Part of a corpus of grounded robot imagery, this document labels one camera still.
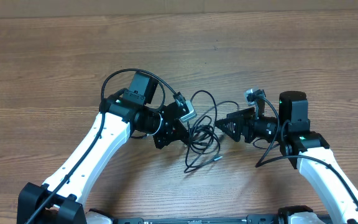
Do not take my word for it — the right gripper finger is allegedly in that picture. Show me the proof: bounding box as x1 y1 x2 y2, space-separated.
214 117 244 142
226 108 255 119

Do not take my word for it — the thick black USB-A cable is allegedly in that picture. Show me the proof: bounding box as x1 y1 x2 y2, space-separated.
186 114 225 155

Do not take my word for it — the thin black USB cable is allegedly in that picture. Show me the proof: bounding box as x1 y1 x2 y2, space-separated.
186 90 241 147

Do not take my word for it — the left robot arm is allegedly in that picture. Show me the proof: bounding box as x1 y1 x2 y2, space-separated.
17 68 196 223

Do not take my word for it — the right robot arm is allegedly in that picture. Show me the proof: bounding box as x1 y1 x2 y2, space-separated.
215 89 358 223

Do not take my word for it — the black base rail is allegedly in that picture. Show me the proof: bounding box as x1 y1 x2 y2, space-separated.
85 205 332 224

